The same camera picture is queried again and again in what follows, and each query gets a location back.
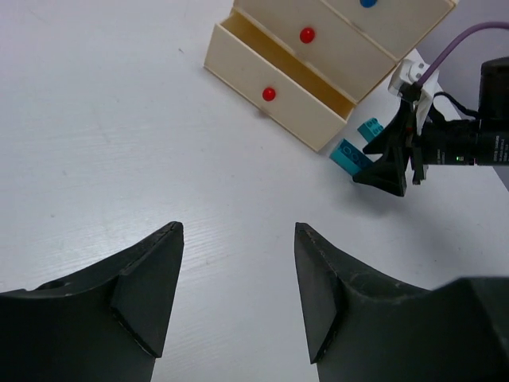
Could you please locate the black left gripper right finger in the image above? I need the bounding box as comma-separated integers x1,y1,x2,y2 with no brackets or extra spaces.
294,223,429,381

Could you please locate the teal long lego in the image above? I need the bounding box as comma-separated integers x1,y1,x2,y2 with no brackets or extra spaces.
329,139,373,177

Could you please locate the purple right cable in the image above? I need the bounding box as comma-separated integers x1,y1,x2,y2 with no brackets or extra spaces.
415,20,509,87

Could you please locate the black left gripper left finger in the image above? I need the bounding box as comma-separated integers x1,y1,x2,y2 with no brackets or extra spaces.
1,222,184,381

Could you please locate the cream wooden drawer cabinet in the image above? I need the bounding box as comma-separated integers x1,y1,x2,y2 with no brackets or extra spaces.
204,0,455,151

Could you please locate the teal small lego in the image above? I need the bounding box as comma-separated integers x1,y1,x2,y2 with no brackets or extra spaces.
357,118,384,143

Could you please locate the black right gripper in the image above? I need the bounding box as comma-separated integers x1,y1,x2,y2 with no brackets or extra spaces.
353,101,480,197

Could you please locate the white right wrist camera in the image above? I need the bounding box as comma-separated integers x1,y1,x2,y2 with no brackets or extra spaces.
388,59,439,135

